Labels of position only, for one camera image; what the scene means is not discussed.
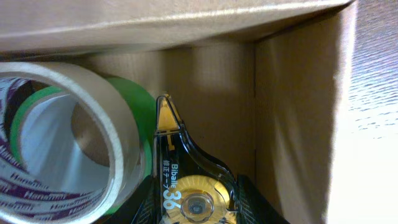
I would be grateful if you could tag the white masking tape roll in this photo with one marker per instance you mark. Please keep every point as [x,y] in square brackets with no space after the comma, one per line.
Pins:
[90,87]

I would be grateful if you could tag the green tape roll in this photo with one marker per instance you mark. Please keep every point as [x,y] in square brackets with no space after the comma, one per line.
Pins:
[140,105]

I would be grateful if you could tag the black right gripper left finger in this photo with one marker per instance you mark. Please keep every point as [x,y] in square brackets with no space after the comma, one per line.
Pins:
[130,210]

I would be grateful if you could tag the brown cardboard box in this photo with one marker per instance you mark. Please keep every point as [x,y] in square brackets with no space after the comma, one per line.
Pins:
[260,84]

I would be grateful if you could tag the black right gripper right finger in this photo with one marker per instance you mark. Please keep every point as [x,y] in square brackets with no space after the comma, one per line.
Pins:
[253,207]

